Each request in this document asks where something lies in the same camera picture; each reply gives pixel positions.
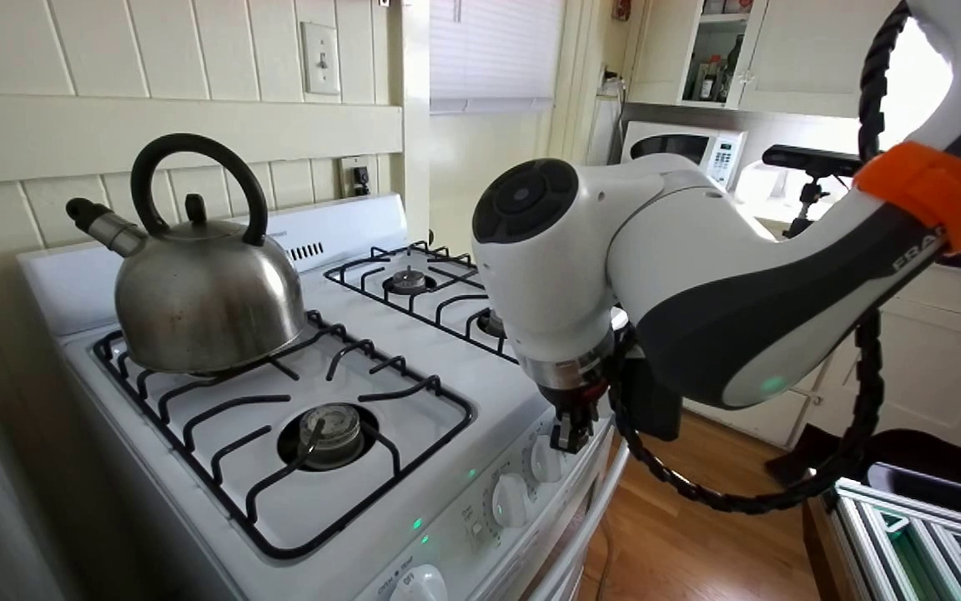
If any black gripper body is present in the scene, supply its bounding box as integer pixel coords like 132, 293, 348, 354
552, 369, 616, 424

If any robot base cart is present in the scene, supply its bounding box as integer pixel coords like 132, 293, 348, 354
802, 460, 961, 601

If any white gas stove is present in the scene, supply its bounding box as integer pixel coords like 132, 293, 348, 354
12, 193, 641, 601

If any black stove grate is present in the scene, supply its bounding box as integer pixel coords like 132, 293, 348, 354
325, 237, 520, 362
91, 311, 476, 561

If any round gas burner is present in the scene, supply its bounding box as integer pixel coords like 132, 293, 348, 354
475, 302, 509, 341
380, 264, 439, 298
277, 400, 380, 469

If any white microwave oven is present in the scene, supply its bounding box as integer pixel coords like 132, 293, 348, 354
616, 116, 750, 193

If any white drawer cabinet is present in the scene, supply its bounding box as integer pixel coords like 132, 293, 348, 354
684, 259, 961, 447

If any black box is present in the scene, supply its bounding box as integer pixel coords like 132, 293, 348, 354
763, 428, 961, 498

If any white window blind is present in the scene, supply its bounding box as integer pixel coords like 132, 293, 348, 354
426, 0, 567, 114

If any white oven door handle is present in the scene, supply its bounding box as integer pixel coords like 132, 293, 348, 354
525, 429, 635, 601

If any black cable chain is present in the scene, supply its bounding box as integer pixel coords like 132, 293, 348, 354
611, 0, 920, 517

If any wall power outlet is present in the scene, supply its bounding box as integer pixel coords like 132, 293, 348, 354
339, 161, 375, 199

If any black oblong camera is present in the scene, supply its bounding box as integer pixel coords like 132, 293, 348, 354
761, 139, 864, 179

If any white wall cabinet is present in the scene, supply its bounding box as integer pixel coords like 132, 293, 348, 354
623, 0, 909, 121

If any steel kettle with black handle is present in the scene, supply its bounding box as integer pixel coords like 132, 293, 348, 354
63, 130, 310, 376

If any orange velcro strap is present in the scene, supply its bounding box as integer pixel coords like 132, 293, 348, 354
852, 139, 961, 258

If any white light switch plate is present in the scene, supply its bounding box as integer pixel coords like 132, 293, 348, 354
300, 20, 342, 96

